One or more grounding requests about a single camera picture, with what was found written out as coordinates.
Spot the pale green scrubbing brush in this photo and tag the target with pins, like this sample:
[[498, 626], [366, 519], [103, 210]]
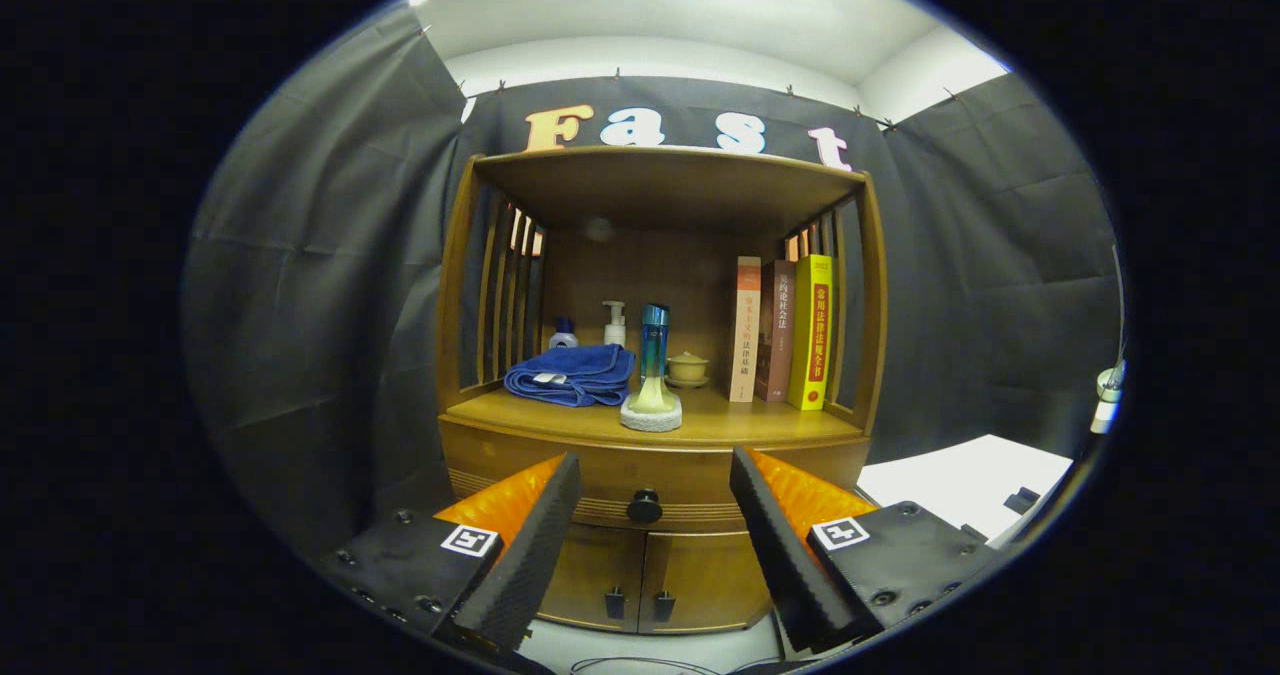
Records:
[[651, 410]]

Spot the white table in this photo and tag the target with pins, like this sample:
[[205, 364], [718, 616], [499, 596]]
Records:
[[940, 485]]

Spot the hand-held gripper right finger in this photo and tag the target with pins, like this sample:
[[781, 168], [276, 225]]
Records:
[[780, 555]]

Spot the wooden countertop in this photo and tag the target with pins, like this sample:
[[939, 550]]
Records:
[[740, 420]]

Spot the small white blue-capped bottle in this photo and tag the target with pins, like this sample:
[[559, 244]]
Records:
[[563, 337]]

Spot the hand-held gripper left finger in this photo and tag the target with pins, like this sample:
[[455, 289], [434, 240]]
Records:
[[525, 555]]

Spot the pale yellow lidded teacup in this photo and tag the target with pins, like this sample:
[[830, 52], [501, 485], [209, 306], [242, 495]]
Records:
[[688, 367]]

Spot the white pump bottle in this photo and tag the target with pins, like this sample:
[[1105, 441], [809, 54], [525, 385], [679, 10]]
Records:
[[615, 330]]

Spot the wooden cabinet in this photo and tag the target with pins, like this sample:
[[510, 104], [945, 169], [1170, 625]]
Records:
[[670, 185]]

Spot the yellow book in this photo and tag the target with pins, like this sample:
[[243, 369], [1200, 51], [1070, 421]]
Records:
[[811, 335]]

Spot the tall blue glass bottle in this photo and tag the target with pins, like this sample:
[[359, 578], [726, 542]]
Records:
[[654, 340]]

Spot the small black object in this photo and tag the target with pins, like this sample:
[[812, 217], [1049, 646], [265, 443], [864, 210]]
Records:
[[1021, 501]]

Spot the brown book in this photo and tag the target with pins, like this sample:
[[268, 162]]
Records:
[[776, 335]]

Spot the wooden cabinet door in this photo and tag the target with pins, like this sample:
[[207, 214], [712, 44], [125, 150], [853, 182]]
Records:
[[710, 585], [590, 575]]

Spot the orange and white book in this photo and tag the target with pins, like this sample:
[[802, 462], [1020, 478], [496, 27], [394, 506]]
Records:
[[745, 335]]

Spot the black backdrop cloth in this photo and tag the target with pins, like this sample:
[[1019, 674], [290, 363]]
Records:
[[300, 285]]

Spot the blue folded towel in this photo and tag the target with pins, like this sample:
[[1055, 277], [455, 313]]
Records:
[[570, 370]]

